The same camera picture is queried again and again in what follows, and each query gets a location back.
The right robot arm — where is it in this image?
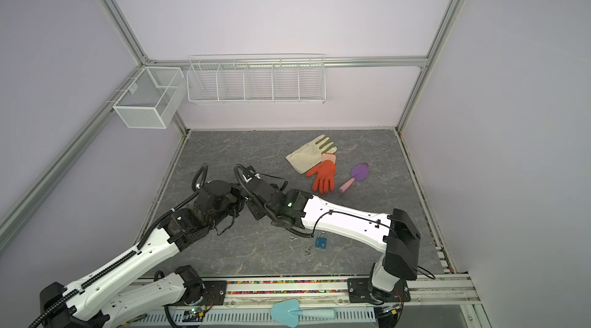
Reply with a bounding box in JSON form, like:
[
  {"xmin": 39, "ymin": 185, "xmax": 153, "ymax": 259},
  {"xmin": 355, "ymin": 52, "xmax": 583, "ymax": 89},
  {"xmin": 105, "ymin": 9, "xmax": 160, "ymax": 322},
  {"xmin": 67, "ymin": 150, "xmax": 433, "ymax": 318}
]
[{"xmin": 234, "ymin": 165, "xmax": 422, "ymax": 304}]

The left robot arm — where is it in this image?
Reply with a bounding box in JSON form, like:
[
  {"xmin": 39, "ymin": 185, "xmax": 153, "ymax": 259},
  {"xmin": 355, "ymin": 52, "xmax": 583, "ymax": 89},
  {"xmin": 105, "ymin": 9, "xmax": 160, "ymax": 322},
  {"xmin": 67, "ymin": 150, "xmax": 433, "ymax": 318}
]
[{"xmin": 31, "ymin": 165, "xmax": 250, "ymax": 327}]

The cream work glove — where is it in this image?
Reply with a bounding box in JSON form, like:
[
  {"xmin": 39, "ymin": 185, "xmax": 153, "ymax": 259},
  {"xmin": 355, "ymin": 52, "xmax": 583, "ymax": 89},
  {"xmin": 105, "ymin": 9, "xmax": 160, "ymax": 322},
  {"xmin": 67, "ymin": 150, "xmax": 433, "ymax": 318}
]
[{"xmin": 286, "ymin": 134, "xmax": 338, "ymax": 174}]

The red rubber glove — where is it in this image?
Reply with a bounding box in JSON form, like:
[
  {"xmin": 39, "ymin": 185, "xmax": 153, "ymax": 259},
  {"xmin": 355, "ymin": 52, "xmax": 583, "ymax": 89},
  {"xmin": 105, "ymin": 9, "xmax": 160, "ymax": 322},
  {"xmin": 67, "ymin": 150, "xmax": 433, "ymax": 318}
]
[{"xmin": 306, "ymin": 154, "xmax": 336, "ymax": 194}]

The large blue padlock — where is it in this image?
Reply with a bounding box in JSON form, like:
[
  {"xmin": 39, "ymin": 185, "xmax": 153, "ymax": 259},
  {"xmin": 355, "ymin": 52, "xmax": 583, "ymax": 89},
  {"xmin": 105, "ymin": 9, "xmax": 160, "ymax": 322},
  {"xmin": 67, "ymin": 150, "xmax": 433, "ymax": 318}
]
[{"xmin": 315, "ymin": 231, "xmax": 327, "ymax": 250}]

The teal trowel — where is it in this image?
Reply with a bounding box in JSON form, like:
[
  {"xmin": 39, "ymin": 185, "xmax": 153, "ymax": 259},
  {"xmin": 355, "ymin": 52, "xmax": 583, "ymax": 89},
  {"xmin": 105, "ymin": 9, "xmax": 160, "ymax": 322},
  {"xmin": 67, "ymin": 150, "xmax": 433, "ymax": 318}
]
[{"xmin": 270, "ymin": 299, "xmax": 336, "ymax": 327}]

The white mesh box basket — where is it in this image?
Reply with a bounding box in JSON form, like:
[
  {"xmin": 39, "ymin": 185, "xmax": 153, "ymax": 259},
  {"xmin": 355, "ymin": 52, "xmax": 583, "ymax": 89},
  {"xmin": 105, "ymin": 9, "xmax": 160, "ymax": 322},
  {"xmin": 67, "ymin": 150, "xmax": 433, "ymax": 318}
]
[{"xmin": 113, "ymin": 66, "xmax": 186, "ymax": 129}]

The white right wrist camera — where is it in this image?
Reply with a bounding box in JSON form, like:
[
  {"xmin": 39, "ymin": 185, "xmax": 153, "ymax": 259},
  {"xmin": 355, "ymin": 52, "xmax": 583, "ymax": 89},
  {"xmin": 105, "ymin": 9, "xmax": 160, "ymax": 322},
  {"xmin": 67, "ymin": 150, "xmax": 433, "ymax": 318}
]
[{"xmin": 239, "ymin": 166, "xmax": 260, "ymax": 183}]

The purple trowel pink handle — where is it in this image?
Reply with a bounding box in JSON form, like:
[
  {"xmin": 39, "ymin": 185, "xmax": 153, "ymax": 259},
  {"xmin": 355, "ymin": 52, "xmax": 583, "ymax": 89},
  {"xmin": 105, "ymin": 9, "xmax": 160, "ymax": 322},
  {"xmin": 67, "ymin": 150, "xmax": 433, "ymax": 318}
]
[{"xmin": 338, "ymin": 163, "xmax": 369, "ymax": 194}]

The white wire shelf basket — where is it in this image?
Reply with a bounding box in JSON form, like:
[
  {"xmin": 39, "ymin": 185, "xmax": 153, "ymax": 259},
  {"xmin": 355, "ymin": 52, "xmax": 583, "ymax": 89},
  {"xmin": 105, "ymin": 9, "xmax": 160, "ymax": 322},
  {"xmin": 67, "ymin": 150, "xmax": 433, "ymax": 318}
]
[{"xmin": 186, "ymin": 54, "xmax": 326, "ymax": 103}]

